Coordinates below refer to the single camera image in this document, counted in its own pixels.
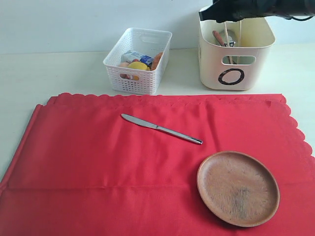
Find wooden chopstick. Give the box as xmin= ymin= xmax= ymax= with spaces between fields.
xmin=224 ymin=22 xmax=233 ymax=64
xmin=237 ymin=20 xmax=242 ymax=64

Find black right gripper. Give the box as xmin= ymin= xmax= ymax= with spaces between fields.
xmin=199 ymin=0 xmax=271 ymax=23

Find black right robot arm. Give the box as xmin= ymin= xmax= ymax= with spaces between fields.
xmin=199 ymin=0 xmax=315 ymax=23

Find stainless steel cup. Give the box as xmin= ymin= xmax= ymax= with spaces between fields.
xmin=219 ymin=29 xmax=237 ymax=47

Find orange fried food piece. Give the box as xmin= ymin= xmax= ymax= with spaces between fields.
xmin=151 ymin=52 xmax=163 ymax=71

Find silver table knife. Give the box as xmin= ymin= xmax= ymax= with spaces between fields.
xmin=121 ymin=114 xmax=203 ymax=145

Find red sausage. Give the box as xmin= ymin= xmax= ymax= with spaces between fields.
xmin=121 ymin=74 xmax=133 ymax=79

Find cream plastic bin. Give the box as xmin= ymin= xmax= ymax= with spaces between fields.
xmin=198 ymin=18 xmax=275 ymax=90

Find brown wooden spoon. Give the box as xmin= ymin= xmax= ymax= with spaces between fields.
xmin=212 ymin=30 xmax=227 ymax=47

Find yellow lemon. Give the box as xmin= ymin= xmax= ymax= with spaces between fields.
xmin=127 ymin=61 xmax=150 ymax=71

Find red scalloped table cloth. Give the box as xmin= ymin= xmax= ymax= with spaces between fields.
xmin=0 ymin=93 xmax=315 ymax=236

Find brown wooden plate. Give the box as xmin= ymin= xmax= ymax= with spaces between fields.
xmin=197 ymin=151 xmax=280 ymax=228

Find brown egg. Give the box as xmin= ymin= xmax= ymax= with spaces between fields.
xmin=119 ymin=62 xmax=129 ymax=68

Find white perforated plastic basket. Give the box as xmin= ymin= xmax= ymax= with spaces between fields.
xmin=103 ymin=28 xmax=172 ymax=94

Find small milk carton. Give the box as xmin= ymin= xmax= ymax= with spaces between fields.
xmin=121 ymin=50 xmax=154 ymax=66

